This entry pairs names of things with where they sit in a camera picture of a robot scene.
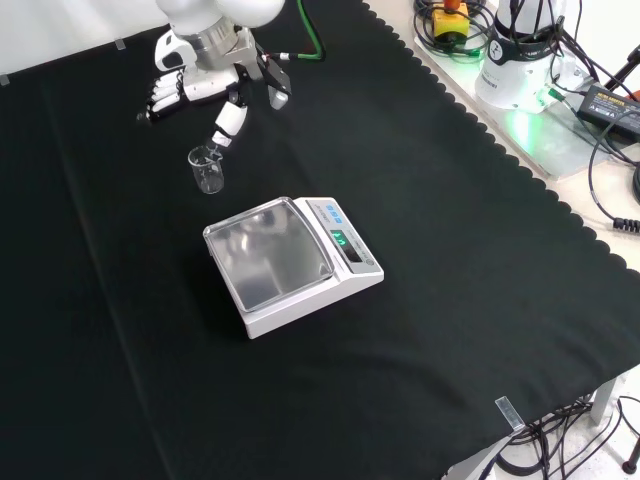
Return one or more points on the small clear glass beaker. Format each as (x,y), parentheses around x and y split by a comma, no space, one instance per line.
(210,180)

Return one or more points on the white table leg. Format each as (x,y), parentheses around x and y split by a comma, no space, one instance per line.
(604,400)

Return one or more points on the grey metal bracket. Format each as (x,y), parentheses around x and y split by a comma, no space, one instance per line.
(475,462)

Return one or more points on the white electronic balance steel pan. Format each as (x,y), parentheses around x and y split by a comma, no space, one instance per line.
(280,250)

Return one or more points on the yellow stop button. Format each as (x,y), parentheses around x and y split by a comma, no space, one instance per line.
(450,22)

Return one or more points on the black power adapter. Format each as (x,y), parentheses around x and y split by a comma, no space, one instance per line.
(607,107)

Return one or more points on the black cloth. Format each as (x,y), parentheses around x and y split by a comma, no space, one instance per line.
(400,200)

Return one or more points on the clear tape strip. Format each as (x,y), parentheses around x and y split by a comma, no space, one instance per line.
(4,80)
(510,414)
(120,45)

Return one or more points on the black tripod leg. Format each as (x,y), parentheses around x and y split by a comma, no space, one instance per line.
(620,75)

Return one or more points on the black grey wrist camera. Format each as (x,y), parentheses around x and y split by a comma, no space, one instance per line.
(277,85)

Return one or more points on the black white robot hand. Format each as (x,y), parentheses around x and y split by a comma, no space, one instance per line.
(210,85)

